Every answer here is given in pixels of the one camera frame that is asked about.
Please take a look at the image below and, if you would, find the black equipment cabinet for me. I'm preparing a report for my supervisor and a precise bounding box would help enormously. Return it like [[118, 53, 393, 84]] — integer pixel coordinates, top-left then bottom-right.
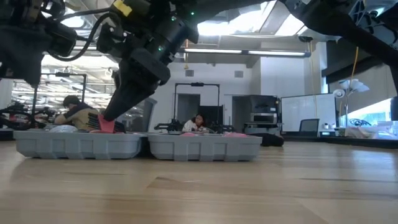
[[248, 95, 280, 135]]

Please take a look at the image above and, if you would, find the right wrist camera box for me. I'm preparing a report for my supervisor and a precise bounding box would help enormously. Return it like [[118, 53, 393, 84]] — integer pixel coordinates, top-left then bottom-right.
[[96, 18, 134, 60]]

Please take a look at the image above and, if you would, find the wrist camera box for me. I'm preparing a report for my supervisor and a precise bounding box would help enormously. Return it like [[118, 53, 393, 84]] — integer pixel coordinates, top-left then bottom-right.
[[46, 18, 78, 58], [96, 18, 134, 60]]

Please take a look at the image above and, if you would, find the black cable bundle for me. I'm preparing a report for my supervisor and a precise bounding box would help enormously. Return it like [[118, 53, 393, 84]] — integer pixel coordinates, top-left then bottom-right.
[[349, 118, 373, 128]]

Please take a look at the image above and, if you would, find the silver oven appliance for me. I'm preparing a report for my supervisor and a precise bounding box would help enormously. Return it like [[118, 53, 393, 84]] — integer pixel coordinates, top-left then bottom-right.
[[250, 112, 277, 124]]

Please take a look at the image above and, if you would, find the long tube ceiling light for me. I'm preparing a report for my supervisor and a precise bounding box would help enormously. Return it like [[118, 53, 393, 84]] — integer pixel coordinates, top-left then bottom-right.
[[182, 47, 310, 57]]

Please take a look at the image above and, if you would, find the yellow hanging cable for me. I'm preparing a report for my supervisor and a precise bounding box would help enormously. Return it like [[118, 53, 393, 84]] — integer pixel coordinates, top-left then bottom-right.
[[349, 46, 361, 81]]

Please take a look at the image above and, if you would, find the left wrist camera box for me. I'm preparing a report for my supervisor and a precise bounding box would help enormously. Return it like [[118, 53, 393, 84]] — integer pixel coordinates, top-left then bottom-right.
[[46, 18, 78, 58]]

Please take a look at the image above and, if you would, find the whiteboard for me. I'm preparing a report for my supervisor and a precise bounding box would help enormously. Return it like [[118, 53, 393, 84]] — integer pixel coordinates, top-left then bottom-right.
[[279, 93, 337, 133]]

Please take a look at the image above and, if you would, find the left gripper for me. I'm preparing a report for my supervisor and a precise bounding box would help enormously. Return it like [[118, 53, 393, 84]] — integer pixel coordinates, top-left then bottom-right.
[[0, 26, 52, 88]]

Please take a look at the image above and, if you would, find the white-frame mesh office chair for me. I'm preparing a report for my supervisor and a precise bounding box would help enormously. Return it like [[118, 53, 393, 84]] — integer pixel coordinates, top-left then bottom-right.
[[124, 96, 158, 132]]

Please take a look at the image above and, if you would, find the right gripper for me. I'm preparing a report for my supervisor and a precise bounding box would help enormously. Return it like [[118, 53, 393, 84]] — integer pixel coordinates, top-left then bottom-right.
[[103, 47, 172, 122]]

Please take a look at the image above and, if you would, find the black looped cable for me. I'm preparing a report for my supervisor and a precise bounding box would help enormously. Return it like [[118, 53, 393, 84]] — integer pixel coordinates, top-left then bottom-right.
[[49, 12, 111, 62]]

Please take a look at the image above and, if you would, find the white multi-head floor lamp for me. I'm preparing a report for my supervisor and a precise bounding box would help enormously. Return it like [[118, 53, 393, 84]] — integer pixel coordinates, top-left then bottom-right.
[[332, 78, 371, 137]]

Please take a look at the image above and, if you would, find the black work glove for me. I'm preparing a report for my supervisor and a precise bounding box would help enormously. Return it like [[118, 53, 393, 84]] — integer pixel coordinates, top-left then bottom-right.
[[261, 133, 285, 147]]

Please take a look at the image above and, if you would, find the grey mesh office chair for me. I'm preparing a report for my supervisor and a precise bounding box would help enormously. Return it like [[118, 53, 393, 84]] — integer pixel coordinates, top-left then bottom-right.
[[298, 118, 320, 136]]

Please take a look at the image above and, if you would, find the pink tool handle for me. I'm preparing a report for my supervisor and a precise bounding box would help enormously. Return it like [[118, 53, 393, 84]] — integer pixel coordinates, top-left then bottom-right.
[[88, 112, 127, 134]]

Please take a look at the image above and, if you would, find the clear plastic bag pile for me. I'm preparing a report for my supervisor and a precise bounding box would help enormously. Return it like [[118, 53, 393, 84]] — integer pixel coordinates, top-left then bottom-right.
[[341, 119, 398, 141]]

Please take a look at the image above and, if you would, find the black rig frame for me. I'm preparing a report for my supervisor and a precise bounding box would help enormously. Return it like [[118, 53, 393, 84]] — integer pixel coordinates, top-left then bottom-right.
[[173, 82, 221, 131], [30, 72, 88, 125]]

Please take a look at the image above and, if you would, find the yellow ceiling drop cord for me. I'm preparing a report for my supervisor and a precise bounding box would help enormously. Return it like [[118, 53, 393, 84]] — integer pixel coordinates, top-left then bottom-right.
[[183, 40, 190, 70]]

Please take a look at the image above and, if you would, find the grey plastic tool case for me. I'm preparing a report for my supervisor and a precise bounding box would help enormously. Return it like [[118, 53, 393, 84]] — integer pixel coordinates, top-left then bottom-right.
[[12, 129, 263, 162]]

